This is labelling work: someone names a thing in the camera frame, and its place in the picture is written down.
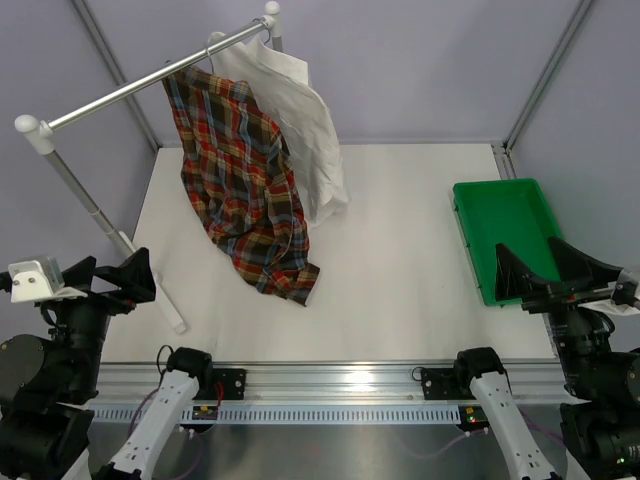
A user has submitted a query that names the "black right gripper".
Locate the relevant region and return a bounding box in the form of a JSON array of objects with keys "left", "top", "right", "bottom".
[{"left": 496, "top": 234, "right": 630, "bottom": 399}]

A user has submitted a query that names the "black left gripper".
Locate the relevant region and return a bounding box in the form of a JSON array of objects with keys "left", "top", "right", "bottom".
[{"left": 53, "top": 246, "right": 155, "bottom": 396}]

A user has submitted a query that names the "plaid flannel shirt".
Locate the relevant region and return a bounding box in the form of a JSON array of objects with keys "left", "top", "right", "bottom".
[{"left": 162, "top": 66, "right": 320, "bottom": 306}]

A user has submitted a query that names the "grey metal hanger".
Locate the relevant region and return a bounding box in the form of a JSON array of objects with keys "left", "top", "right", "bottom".
[{"left": 205, "top": 32, "right": 225, "bottom": 71}]

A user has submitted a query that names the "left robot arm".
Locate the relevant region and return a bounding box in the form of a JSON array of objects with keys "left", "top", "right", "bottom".
[{"left": 1, "top": 248, "right": 215, "bottom": 479}]

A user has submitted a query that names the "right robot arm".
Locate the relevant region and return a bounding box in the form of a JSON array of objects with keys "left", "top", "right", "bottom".
[{"left": 452, "top": 237, "right": 639, "bottom": 479}]

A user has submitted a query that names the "white shirt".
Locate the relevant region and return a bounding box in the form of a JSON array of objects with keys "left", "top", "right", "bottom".
[{"left": 212, "top": 36, "right": 349, "bottom": 228}]

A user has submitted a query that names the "green plastic bin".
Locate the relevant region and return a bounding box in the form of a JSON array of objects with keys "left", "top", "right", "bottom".
[{"left": 453, "top": 179, "right": 562, "bottom": 307}]

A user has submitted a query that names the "silver clothes rack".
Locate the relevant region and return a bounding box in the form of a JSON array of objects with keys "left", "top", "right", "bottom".
[{"left": 13, "top": 0, "right": 192, "bottom": 335}]

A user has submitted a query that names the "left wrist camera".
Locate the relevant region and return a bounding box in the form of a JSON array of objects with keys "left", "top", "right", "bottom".
[{"left": 8, "top": 256, "right": 64, "bottom": 303}]

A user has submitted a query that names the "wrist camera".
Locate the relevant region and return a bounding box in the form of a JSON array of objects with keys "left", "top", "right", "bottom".
[
  {"left": 8, "top": 256, "right": 64, "bottom": 303},
  {"left": 583, "top": 269, "right": 639, "bottom": 316}
]

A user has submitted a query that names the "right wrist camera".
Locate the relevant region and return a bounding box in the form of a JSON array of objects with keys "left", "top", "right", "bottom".
[{"left": 583, "top": 269, "right": 639, "bottom": 316}]

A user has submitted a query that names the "aluminium mounting rail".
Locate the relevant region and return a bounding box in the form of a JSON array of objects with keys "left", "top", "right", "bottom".
[{"left": 97, "top": 361, "right": 571, "bottom": 405}]

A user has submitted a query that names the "white slotted cable duct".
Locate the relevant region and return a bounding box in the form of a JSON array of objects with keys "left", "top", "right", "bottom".
[{"left": 89, "top": 405, "right": 464, "bottom": 425}]

